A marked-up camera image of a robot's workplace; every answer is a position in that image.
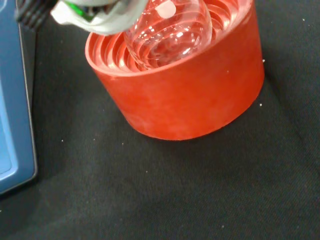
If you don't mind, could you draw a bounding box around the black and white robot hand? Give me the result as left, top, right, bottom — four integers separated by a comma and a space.
14, 0, 148, 36

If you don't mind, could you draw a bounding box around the red round flask holder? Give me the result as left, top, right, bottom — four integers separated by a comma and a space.
84, 0, 265, 141

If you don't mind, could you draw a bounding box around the blue base heater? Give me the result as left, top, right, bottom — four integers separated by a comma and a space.
0, 0, 39, 196

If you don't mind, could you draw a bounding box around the black bench cloth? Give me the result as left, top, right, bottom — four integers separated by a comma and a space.
0, 0, 320, 240

